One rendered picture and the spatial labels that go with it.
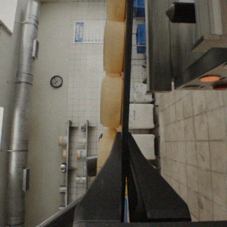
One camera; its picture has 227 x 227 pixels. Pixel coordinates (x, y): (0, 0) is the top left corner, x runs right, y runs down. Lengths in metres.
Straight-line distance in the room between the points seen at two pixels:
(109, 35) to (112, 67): 0.03
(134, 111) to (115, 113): 3.56
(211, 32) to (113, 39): 0.10
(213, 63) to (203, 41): 0.12
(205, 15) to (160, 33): 0.31
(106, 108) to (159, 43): 0.39
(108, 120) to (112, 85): 0.03
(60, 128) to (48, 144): 0.48
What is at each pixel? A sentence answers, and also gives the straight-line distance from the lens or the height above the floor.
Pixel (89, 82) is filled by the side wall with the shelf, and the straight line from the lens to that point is 4.57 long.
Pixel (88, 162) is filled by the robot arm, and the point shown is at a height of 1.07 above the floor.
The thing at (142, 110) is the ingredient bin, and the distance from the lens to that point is 3.75.
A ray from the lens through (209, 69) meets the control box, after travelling 0.33.
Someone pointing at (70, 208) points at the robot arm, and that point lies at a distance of 0.67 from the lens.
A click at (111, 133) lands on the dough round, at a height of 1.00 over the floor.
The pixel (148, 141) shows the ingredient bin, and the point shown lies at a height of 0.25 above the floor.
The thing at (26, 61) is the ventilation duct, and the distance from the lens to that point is 3.98.
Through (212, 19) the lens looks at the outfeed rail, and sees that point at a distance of 0.22.
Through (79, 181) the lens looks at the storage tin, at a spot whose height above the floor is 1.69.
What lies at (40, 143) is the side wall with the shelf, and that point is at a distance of 4.61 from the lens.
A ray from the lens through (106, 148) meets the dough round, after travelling 0.16.
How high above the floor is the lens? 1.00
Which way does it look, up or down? 1 degrees down
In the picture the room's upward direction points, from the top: 90 degrees counter-clockwise
